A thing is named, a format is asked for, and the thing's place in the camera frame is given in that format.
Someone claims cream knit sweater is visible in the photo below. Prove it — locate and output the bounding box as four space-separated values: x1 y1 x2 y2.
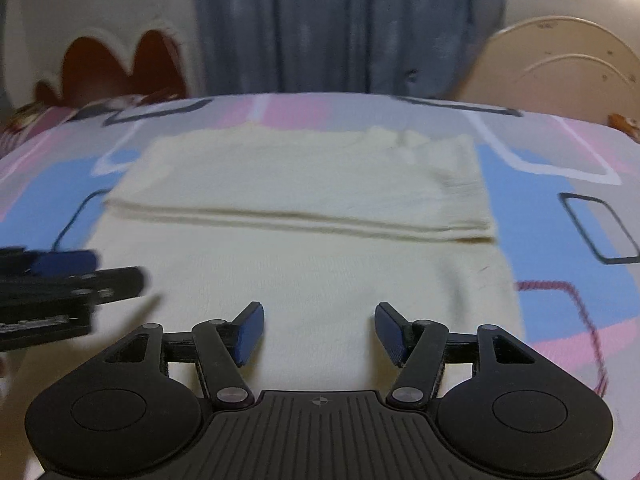
8 122 526 480

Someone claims red white heart headboard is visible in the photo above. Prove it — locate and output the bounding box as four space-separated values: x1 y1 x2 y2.
30 20 200 108

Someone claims patterned pink blue bedsheet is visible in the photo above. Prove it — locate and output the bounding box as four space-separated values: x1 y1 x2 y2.
1 94 639 479

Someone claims orange plush toy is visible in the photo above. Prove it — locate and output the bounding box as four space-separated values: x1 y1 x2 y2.
608 114 640 143

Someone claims cream arched headboard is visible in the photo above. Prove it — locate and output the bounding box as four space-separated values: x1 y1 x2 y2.
454 16 639 125

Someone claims blue grey curtain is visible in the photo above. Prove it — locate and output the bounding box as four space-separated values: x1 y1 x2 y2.
195 0 506 98

